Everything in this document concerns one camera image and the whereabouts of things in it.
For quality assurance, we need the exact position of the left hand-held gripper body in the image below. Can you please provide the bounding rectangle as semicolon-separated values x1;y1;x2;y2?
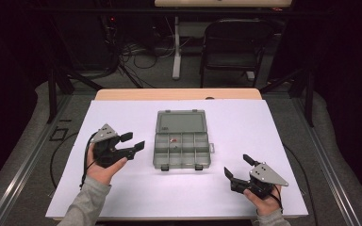
90;122;130;170

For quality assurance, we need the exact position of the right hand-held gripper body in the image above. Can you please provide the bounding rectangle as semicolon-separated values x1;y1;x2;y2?
230;161;289;201

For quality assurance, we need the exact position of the grey transparent compartment box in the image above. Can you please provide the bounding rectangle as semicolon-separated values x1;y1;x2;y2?
152;108;216;172

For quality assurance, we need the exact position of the person's right hand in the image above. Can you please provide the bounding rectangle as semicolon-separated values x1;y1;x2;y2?
242;184;285;218

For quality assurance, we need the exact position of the person's left hand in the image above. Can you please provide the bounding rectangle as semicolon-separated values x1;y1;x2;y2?
85;142;129;186

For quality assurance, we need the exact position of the white table cover sheet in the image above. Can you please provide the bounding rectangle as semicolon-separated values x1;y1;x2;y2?
45;99;309;219

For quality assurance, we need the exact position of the black metal stand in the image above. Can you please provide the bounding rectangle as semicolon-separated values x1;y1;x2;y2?
46;66;104;124
258;67;316;128

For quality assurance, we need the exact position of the black equipment rack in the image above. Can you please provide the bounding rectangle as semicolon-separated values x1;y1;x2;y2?
74;8;122;74

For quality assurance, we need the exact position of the black folding chair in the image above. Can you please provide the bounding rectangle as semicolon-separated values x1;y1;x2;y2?
199;18;276;89

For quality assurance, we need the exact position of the wooden desk with white leg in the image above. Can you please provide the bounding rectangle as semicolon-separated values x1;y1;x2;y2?
154;0;294;81

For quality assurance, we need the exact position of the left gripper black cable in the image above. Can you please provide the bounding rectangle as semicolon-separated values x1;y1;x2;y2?
79;133;99;190

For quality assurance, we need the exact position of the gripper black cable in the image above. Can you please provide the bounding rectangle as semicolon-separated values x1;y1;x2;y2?
271;184;285;215
79;133;99;190

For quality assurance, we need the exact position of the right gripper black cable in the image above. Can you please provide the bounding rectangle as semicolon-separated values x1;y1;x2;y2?
271;184;285;215

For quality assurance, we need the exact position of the black floor cable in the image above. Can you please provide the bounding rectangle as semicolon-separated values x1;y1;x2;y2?
49;131;80;190

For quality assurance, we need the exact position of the aluminium rail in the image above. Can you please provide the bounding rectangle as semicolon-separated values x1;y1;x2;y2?
298;97;362;226
0;93;74;226

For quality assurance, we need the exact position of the tangle of floor cables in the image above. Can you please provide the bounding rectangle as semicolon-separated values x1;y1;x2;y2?
118;40;178;89

